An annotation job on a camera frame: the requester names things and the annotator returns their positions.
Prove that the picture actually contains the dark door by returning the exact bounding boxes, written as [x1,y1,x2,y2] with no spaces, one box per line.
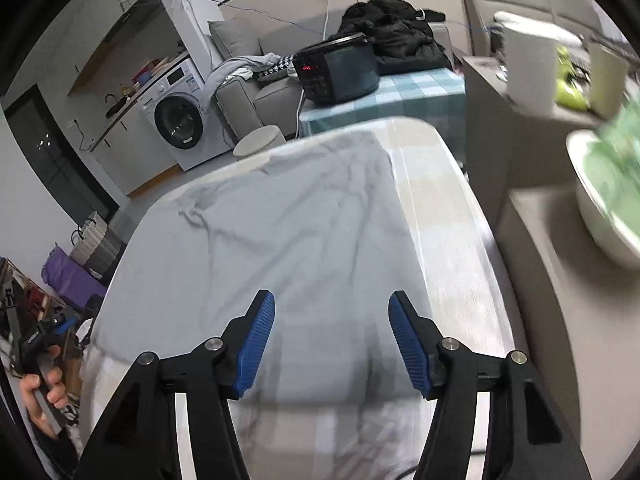
[2,84,121,226]

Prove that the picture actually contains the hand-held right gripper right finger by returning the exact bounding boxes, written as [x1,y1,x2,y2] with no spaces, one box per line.
[388,290,593,480]

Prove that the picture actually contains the round white stool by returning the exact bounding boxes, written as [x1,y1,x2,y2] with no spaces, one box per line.
[232,126,287,158]

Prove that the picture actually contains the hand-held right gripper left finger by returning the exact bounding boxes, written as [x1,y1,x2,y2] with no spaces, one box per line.
[72,290,277,480]

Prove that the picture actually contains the kitchen counter cabinet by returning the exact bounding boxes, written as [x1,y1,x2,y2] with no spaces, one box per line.
[90,52,191,196]

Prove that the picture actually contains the grey t-shirt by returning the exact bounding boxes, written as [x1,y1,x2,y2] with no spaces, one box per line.
[80,130,436,480]

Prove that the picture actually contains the white folded towel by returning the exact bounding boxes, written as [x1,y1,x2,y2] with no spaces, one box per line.
[492,10,583,43]

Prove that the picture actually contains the woven laundry basket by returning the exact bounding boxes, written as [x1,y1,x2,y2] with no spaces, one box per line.
[70,210,128,281]

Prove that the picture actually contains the green plastic bag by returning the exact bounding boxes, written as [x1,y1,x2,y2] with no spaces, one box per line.
[587,105,640,211]

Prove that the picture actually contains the white washing machine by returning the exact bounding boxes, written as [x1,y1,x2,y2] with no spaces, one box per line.
[137,56,236,172]

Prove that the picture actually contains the white upper kitchen cabinets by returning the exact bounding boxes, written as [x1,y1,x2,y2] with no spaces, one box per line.
[65,0,166,96]

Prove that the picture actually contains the grey sofa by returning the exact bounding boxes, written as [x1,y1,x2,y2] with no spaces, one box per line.
[207,20,466,141]

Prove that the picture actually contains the person's left hand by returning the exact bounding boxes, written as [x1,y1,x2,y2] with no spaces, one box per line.
[19,348,69,435]

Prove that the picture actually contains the wooden shoe rack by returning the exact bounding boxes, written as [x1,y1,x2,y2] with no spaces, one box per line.
[0,257,81,411]

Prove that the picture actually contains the white cup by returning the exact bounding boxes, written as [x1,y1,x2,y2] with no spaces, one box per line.
[587,42,628,116]
[502,25,558,116]

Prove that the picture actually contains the red container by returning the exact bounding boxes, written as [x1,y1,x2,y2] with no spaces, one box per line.
[132,60,161,83]

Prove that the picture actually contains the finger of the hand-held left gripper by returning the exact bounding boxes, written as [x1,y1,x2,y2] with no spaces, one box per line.
[46,308,82,337]

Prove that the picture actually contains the white bowl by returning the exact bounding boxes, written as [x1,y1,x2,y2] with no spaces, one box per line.
[565,130,640,268]

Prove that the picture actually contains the blue checkered table cover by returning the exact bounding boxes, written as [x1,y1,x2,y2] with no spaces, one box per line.
[298,67,467,138]

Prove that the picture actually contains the light grey garment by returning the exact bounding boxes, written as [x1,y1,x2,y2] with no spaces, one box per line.
[204,52,281,111]

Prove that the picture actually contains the black jacket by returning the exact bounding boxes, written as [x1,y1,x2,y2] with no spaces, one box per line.
[340,0,453,76]

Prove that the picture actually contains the grey sofa cushion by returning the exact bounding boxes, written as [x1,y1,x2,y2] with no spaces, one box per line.
[207,20,263,61]

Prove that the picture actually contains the purple bag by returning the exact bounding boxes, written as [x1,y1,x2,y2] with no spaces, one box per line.
[41,245,108,306]

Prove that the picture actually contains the beige side cabinet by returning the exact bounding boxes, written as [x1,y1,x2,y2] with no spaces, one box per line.
[462,55,640,461]

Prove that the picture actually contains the black and white striped cloth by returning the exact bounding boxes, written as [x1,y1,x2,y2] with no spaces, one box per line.
[257,55,298,83]

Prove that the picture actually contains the black electric pressure cooker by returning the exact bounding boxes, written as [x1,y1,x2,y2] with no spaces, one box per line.
[291,32,381,106]

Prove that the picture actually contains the green fruit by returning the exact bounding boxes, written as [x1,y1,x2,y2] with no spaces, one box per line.
[554,45,591,111]

